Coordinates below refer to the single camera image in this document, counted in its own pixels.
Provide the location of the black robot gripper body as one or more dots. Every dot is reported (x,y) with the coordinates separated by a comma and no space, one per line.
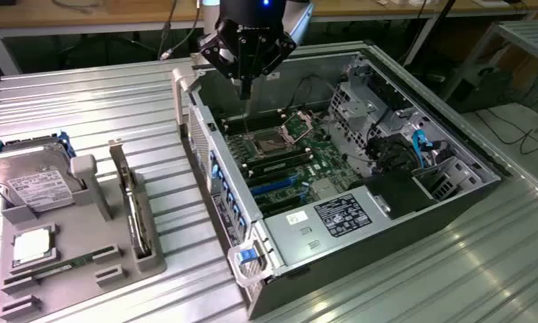
(250,17)

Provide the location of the green graphics card with bracket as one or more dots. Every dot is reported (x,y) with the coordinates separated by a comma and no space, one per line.
(135,208)

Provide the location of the thin metal locking lever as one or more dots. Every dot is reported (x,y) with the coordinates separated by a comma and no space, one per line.
(247,121)

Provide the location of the metal socket cover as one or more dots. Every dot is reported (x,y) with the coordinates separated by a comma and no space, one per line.
(298,126)

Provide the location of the metal disk bay cage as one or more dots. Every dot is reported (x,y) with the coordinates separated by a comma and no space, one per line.
(354,111)

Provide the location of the CPU socket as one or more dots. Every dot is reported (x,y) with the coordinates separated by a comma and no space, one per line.
(270,144)

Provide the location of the black RAM slot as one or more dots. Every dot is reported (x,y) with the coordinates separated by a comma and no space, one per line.
(269,167)
(269,159)
(269,163)
(269,171)

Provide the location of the green motherboard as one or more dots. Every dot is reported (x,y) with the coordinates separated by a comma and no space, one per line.
(322,161)

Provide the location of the blue card retention clip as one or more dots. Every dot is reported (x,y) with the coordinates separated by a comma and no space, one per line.
(235,212)
(214,172)

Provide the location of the blue expansion slot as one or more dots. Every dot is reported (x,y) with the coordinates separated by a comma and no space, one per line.
(273,185)

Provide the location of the silver chipset heatsink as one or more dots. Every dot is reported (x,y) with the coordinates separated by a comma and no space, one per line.
(325,187)

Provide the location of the long black expansion slot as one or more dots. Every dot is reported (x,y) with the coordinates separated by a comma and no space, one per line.
(277,199)

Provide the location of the black equipment box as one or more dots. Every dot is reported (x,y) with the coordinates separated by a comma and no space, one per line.
(483,91)

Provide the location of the black plastic shroud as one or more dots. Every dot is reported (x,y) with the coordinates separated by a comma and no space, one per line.
(394,195)

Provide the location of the silver hard disk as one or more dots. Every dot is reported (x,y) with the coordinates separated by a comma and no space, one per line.
(26,178)

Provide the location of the metal slat side table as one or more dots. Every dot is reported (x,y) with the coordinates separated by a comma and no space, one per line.
(532,37)

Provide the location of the grey power supply unit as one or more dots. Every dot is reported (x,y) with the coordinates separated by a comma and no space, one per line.
(295,249)

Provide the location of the blue case release latch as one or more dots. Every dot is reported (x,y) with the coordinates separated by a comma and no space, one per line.
(245,255)

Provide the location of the grey parts rack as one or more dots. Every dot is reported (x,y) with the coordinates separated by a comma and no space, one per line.
(75,235)

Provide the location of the open black PC case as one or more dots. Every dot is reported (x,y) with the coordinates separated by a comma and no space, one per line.
(341,269)

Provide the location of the silver CPU chip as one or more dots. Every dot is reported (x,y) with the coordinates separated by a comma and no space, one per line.
(30,245)

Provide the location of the green RAM stick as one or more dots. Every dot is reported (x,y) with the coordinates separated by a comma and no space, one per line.
(66,266)

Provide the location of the wooden desk with white frame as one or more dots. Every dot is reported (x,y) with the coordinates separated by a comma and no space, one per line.
(93,13)

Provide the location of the blue disk carrier bracket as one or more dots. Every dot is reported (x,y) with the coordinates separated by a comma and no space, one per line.
(66,143)

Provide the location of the slotted metal bay bracket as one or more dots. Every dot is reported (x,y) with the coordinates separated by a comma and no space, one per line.
(443,183)

